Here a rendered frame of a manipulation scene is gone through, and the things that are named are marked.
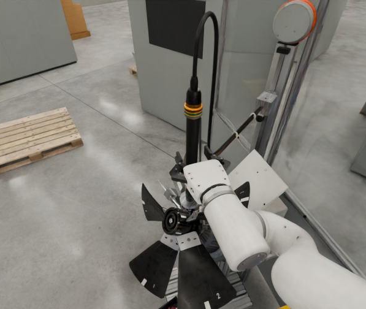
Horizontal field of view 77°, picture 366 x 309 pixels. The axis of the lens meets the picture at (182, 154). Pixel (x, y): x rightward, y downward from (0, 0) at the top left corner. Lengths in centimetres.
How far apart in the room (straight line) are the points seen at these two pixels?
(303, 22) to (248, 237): 89
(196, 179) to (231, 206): 11
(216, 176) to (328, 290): 31
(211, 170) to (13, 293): 225
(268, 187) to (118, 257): 165
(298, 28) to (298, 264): 94
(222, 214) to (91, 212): 232
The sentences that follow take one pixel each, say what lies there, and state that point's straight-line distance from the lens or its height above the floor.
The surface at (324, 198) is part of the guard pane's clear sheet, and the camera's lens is 137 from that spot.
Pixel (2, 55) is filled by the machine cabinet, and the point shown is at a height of 54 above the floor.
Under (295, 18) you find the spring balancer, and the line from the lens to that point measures 114.
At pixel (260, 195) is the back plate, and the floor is 127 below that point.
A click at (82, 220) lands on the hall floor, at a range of 270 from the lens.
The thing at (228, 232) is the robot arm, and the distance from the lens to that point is 47.
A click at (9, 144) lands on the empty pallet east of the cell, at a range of 387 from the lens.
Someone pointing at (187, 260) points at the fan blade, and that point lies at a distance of 100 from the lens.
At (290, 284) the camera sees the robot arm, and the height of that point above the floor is 176.
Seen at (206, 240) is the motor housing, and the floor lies 113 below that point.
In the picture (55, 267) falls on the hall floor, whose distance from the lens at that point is 254.
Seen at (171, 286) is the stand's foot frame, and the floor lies 8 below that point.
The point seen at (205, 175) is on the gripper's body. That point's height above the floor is 169.
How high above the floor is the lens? 210
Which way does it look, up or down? 41 degrees down
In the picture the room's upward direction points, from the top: straight up
